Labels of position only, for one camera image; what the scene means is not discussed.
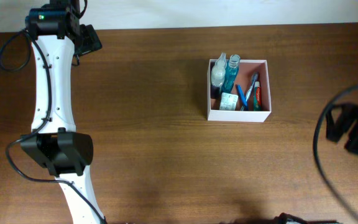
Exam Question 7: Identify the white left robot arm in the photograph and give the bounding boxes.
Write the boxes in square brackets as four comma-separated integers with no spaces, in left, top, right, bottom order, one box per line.
[21,1,106,223]

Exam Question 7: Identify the green toothpaste tube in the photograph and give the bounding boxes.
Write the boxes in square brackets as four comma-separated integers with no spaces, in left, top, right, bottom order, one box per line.
[253,81,262,111]

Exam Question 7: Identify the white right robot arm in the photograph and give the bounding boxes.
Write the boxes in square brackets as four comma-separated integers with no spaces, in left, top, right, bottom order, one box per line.
[313,103,358,221]

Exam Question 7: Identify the green soap bar box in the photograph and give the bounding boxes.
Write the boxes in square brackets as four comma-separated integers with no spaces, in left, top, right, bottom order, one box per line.
[219,93,238,111]

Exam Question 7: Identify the purple foam soap dispenser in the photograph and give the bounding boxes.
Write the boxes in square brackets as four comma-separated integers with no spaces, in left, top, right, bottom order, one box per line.
[210,52,227,99]

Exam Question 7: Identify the blue white toothbrush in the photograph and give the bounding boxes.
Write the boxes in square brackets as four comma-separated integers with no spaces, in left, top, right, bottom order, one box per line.
[244,72,259,104]

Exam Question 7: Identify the pink open cardboard box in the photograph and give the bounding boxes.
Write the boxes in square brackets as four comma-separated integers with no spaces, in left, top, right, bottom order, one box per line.
[206,59,272,123]

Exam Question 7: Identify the blue disposable razor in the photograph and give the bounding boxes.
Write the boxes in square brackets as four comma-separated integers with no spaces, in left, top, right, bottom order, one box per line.
[236,85,248,111]

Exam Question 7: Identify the blue mouthwash bottle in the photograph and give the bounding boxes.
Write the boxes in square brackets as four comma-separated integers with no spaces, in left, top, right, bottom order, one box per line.
[221,55,241,93]

